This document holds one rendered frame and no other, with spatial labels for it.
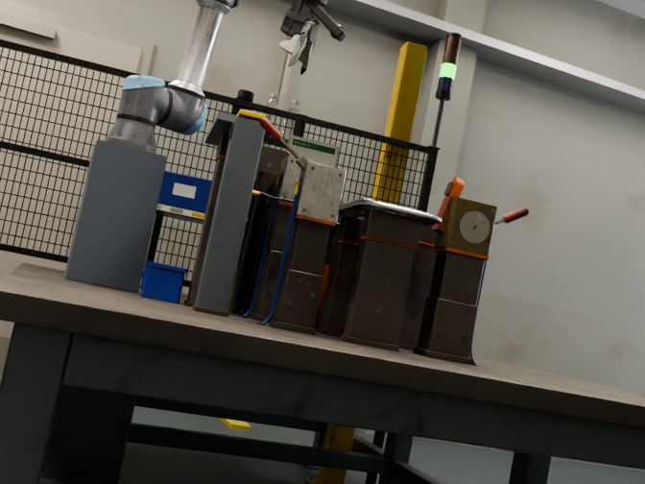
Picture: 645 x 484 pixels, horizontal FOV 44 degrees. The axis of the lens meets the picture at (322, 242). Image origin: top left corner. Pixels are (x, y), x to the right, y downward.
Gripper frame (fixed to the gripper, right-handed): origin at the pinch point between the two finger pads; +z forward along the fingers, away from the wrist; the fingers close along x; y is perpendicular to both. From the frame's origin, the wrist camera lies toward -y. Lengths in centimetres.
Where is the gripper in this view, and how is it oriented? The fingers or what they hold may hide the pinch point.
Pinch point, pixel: (298, 72)
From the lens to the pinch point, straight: 214.8
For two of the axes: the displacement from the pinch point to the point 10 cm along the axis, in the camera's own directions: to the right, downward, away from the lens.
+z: -3.2, 9.4, 1.2
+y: -9.3, -3.4, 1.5
